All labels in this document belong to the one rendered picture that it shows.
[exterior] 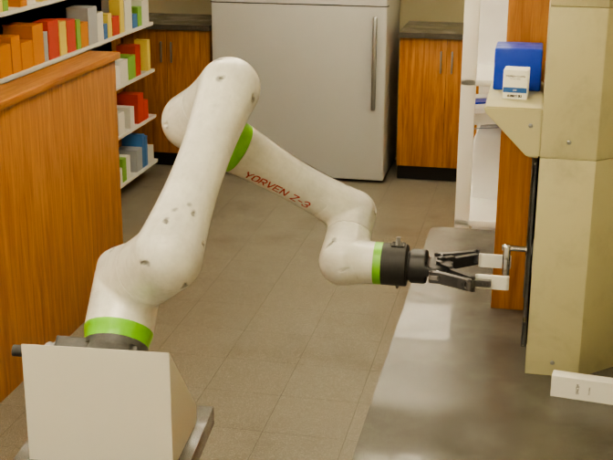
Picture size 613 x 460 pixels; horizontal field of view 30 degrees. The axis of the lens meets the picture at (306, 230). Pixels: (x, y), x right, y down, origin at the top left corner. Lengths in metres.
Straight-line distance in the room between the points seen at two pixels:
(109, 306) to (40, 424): 0.24
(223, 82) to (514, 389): 0.86
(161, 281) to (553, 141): 0.84
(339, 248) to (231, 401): 2.09
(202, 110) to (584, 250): 0.82
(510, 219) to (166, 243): 1.02
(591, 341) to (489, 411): 0.30
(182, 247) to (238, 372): 2.71
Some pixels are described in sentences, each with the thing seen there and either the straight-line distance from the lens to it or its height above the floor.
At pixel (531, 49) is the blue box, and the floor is 1.60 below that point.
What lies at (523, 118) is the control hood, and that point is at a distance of 2.32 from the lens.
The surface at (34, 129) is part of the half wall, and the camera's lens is 4.66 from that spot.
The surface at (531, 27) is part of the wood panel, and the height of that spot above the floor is 1.62.
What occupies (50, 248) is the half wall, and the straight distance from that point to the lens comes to 4.87.
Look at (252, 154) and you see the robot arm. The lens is 2.42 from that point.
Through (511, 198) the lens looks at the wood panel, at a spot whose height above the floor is 1.22.
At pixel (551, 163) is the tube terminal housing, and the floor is 1.40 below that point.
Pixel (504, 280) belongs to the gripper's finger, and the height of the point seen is 1.15.
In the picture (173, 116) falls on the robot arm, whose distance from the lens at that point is 2.37.
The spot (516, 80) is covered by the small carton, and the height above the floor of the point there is 1.55.
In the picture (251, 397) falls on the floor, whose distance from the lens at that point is 4.50.
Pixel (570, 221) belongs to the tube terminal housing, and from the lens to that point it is 2.38.
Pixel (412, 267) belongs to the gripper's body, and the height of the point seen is 1.15.
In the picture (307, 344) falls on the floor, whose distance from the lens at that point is 4.97.
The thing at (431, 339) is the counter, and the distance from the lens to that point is 2.63.
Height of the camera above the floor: 1.96
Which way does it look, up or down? 18 degrees down
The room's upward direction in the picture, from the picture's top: straight up
